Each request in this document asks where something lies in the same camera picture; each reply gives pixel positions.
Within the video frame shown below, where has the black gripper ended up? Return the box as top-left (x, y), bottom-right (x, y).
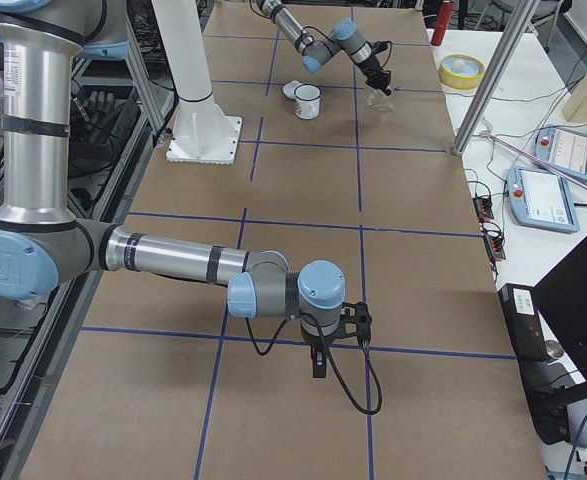
top-left (356, 53), bottom-right (392, 96)
top-left (301, 327), bottom-right (325, 378)

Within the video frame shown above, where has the clear glass funnel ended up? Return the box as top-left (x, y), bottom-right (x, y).
top-left (367, 89), bottom-right (395, 113)

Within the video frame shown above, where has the white enamel mug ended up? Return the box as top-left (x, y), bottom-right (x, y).
top-left (294, 84), bottom-right (321, 120)

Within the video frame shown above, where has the white mug lid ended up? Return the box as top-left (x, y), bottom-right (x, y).
top-left (282, 80), bottom-right (301, 100)

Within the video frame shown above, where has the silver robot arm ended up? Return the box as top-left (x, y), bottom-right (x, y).
top-left (256, 1), bottom-right (392, 96)
top-left (0, 1), bottom-right (346, 378)

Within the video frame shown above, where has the yellow tape roll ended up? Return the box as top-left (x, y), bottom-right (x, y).
top-left (438, 54), bottom-right (486, 90)

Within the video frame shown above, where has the red bottle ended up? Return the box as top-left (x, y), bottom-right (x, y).
top-left (430, 0), bottom-right (455, 46)

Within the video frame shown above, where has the orange connector board far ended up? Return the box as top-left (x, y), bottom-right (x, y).
top-left (471, 180), bottom-right (494, 221)

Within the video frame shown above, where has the orange connector board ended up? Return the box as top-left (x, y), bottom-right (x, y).
top-left (471, 180), bottom-right (494, 221)
top-left (480, 221), bottom-right (506, 261)

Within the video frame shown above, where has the metal reacher grabber stick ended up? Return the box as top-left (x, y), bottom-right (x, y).
top-left (479, 130), bottom-right (587, 192)

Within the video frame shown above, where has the near teach pendant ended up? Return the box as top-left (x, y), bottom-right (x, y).
top-left (507, 166), bottom-right (580, 233)

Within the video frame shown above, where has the teach pendant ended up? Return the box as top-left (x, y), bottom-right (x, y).
top-left (507, 166), bottom-right (580, 233)
top-left (534, 125), bottom-right (587, 181)

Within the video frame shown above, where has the orange connector board near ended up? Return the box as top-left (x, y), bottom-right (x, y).
top-left (480, 221), bottom-right (506, 261)

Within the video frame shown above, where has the far teach pendant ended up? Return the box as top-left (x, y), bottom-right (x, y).
top-left (534, 125), bottom-right (587, 181)

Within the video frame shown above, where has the black computer box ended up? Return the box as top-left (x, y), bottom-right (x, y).
top-left (498, 283), bottom-right (587, 448)

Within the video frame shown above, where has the black laptop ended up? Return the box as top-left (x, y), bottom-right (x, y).
top-left (532, 236), bottom-right (587, 373)

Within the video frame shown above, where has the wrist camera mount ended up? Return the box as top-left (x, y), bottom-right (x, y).
top-left (335, 301), bottom-right (372, 350)
top-left (368, 41), bottom-right (392, 56)

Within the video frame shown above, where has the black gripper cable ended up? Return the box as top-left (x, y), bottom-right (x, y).
top-left (244, 315), bottom-right (384, 416)

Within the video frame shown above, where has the aluminium frame post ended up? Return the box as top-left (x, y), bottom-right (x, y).
top-left (452, 0), bottom-right (539, 156)

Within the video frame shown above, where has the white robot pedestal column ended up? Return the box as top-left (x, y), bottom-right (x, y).
top-left (152, 0), bottom-right (242, 165)

